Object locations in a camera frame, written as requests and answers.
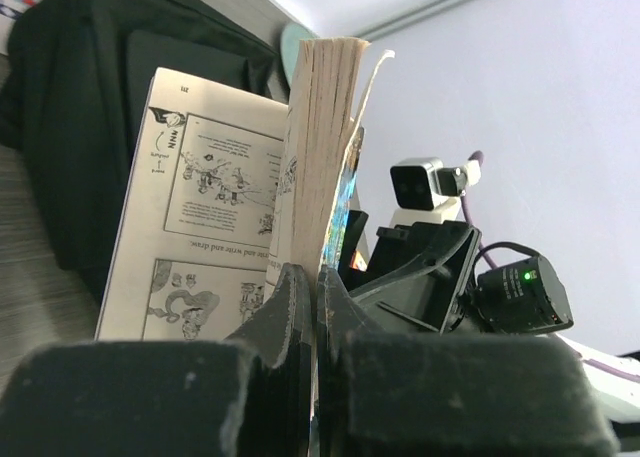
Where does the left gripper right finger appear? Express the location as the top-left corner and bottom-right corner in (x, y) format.
(317, 268), (619, 456)

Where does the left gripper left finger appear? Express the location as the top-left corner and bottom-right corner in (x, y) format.
(1, 264), (312, 456)

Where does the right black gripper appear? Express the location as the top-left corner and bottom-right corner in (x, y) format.
(340, 221), (481, 335)

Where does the colourful treehouse paperback book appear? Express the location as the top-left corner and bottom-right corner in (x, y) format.
(94, 35), (396, 343)

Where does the black student backpack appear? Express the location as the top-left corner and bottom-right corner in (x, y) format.
(1, 0), (277, 299)

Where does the light teal round plate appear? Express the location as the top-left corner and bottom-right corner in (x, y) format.
(279, 22), (319, 89)

